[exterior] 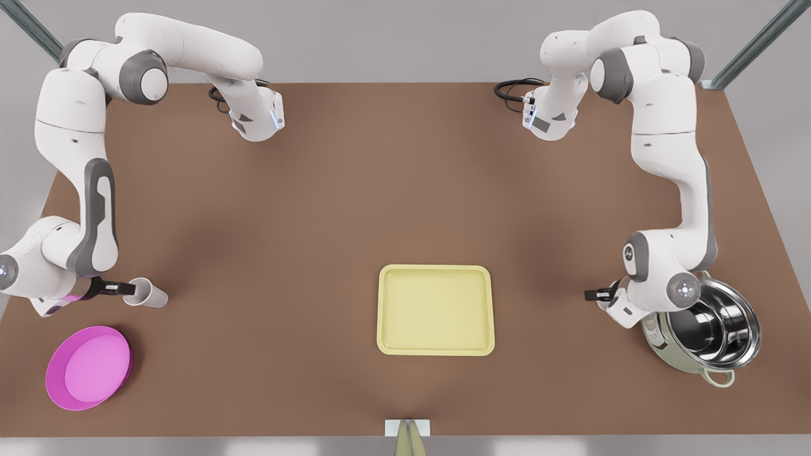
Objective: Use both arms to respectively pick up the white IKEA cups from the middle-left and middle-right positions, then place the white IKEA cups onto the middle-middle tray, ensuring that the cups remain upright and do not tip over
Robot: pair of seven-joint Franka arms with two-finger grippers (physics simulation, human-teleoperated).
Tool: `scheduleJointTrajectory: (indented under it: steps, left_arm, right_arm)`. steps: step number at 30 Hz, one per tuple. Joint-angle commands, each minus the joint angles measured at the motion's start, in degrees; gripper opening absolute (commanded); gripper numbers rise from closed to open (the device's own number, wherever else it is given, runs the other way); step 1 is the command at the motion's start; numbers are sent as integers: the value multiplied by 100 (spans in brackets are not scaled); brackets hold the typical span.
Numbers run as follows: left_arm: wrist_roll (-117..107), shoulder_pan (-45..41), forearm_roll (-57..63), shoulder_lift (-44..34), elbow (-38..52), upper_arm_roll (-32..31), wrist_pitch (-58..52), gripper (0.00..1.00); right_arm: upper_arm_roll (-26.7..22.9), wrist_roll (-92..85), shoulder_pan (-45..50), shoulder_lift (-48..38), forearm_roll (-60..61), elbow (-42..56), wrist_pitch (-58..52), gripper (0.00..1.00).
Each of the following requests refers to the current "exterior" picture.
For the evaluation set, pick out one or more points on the silver frame post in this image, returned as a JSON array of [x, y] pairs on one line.
[[35, 28], [408, 438], [757, 44]]

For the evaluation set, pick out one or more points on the pale yellow rectangular tray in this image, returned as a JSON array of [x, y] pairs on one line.
[[436, 310]]

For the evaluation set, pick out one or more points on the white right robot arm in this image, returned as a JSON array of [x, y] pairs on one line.
[[70, 126]]

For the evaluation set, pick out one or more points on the white IKEA cup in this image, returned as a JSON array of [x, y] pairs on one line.
[[149, 294]]

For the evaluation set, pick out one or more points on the pink round plate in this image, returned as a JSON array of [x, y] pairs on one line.
[[89, 368]]

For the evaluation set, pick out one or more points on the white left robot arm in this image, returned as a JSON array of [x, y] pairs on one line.
[[665, 126]]

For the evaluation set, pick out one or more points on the stainless steel pot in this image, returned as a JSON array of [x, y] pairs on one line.
[[713, 332]]

